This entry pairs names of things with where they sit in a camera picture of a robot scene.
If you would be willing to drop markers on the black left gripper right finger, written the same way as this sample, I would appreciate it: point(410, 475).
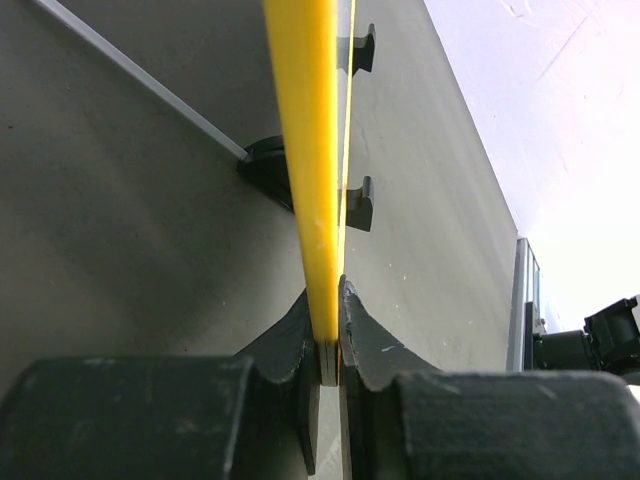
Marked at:
point(371, 411)

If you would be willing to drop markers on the yellow framed whiteboard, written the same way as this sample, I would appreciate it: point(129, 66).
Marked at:
point(311, 48)

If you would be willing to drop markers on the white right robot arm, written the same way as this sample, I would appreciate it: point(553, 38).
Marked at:
point(608, 342)

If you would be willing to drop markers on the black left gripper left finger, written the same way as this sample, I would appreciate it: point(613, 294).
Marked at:
point(278, 424)

